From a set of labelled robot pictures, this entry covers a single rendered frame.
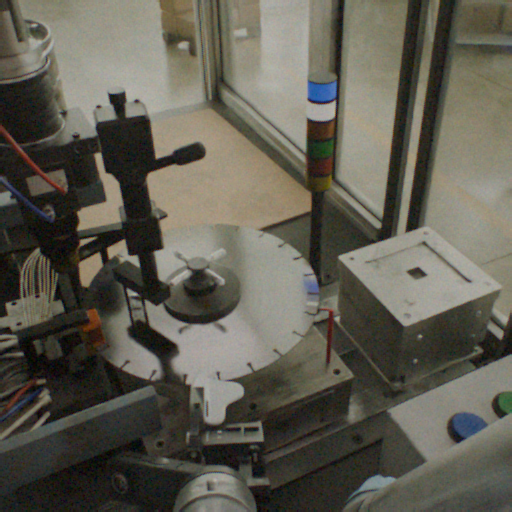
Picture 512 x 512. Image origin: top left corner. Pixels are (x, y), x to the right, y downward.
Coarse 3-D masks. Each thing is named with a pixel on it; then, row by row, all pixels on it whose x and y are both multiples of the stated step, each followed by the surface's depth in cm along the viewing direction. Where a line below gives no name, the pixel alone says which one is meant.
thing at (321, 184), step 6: (306, 174) 101; (330, 174) 101; (306, 180) 102; (312, 180) 101; (318, 180) 100; (324, 180) 100; (330, 180) 102; (306, 186) 102; (312, 186) 101; (318, 186) 101; (324, 186) 101; (330, 186) 102; (318, 192) 101
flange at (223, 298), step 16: (176, 272) 88; (224, 272) 87; (176, 288) 85; (192, 288) 83; (208, 288) 83; (224, 288) 85; (240, 288) 85; (176, 304) 83; (192, 304) 82; (208, 304) 82; (224, 304) 82
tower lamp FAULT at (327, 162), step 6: (306, 156) 99; (330, 156) 98; (306, 162) 100; (312, 162) 98; (318, 162) 98; (324, 162) 98; (330, 162) 99; (306, 168) 100; (312, 168) 99; (318, 168) 99; (324, 168) 99; (330, 168) 100; (312, 174) 100; (318, 174) 99; (324, 174) 100
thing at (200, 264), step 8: (176, 256) 85; (184, 256) 84; (200, 256) 84; (216, 256) 84; (192, 264) 82; (200, 264) 82; (208, 264) 83; (184, 272) 82; (192, 272) 82; (200, 272) 82; (208, 272) 81; (176, 280) 80; (184, 280) 81; (192, 280) 83; (200, 280) 83; (208, 280) 84; (216, 280) 80
